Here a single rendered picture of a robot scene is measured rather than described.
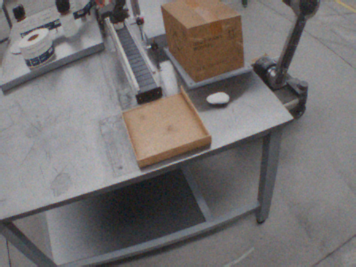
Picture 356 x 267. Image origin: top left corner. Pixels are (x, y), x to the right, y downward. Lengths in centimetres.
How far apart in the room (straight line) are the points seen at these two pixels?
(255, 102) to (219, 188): 87
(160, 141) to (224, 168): 101
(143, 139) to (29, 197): 50
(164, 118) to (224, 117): 22
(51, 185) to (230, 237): 107
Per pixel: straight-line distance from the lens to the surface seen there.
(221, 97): 133
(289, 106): 228
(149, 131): 129
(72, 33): 198
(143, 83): 143
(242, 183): 212
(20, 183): 136
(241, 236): 193
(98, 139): 133
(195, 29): 130
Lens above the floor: 173
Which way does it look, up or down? 45 degrees down
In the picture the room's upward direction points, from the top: 11 degrees counter-clockwise
